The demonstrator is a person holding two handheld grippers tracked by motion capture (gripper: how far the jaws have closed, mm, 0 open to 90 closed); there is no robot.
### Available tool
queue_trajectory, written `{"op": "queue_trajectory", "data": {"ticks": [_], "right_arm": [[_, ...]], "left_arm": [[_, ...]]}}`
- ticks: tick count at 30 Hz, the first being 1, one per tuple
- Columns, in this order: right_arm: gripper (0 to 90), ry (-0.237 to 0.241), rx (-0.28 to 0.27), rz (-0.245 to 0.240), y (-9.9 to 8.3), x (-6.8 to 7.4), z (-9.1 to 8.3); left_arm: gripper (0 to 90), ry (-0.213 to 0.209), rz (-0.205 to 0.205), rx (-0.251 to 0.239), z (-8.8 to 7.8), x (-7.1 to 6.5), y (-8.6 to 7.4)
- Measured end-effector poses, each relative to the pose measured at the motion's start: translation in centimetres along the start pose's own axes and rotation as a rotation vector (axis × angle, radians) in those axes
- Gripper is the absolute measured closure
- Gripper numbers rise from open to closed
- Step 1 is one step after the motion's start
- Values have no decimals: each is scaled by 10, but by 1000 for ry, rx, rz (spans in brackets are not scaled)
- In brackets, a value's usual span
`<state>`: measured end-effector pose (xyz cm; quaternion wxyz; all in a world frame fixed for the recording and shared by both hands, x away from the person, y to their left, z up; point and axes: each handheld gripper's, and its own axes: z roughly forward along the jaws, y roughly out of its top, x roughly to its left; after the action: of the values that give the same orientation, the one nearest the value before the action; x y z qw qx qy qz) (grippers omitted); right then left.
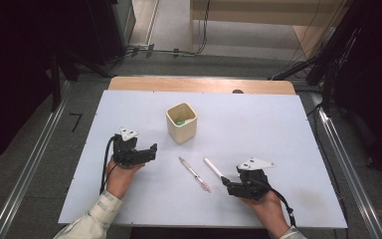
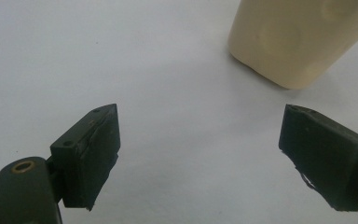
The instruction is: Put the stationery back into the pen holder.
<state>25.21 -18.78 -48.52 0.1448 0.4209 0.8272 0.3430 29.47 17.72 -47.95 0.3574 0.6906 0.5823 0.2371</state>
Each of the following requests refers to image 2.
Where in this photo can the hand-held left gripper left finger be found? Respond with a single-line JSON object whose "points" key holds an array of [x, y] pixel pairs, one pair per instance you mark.
{"points": [[87, 155]]}

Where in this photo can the cream square pen holder cup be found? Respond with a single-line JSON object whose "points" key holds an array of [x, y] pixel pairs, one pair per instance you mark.
{"points": [[289, 40]]}

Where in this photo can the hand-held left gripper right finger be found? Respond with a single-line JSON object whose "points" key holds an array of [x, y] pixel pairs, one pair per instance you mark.
{"points": [[326, 155]]}

